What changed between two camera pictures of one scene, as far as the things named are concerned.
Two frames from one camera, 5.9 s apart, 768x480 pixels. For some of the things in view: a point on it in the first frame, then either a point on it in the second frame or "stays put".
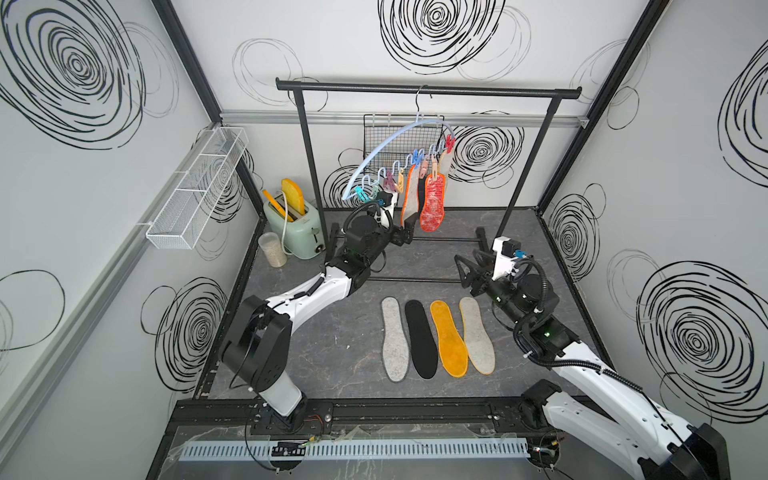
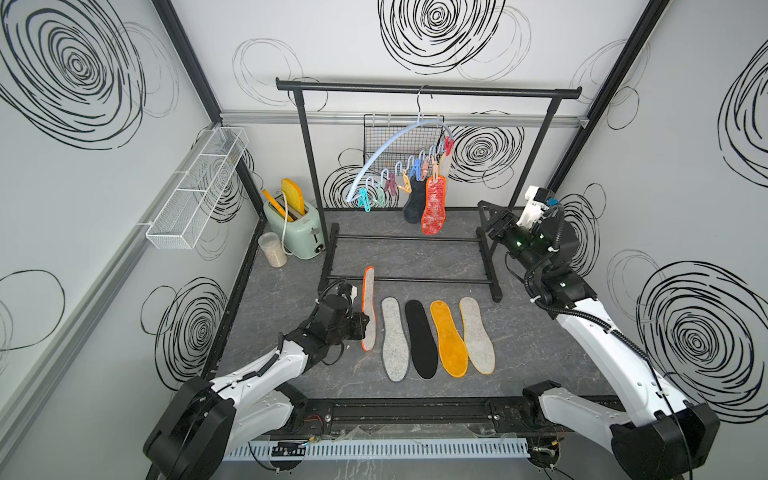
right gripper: (495, 271) to (504, 216)
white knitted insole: (445, 163) stays put
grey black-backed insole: (423, 346) stays put
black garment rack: (331, 86) stays put
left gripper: (404, 232) to (360, 321)
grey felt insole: (396, 348) stays put
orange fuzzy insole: (453, 355) stays put
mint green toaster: (300, 234) stays put
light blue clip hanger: (394, 174) to (393, 135)
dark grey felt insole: (421, 195) stays put
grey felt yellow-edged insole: (480, 349) stays put
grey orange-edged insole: (410, 204) to (369, 341)
